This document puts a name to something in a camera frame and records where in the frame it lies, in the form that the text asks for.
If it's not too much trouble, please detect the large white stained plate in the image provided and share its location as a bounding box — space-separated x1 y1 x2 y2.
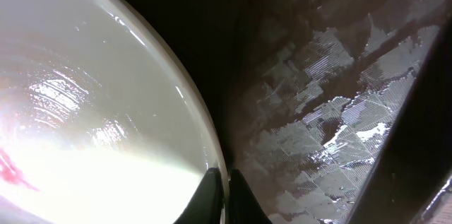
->
1 0 229 223

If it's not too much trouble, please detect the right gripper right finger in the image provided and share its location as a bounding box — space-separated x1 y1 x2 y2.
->
228 169 272 224

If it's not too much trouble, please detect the large brown serving tray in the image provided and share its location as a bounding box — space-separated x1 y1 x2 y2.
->
125 0 451 223

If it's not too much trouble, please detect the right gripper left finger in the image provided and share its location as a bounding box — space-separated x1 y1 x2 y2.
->
174 167 223 224

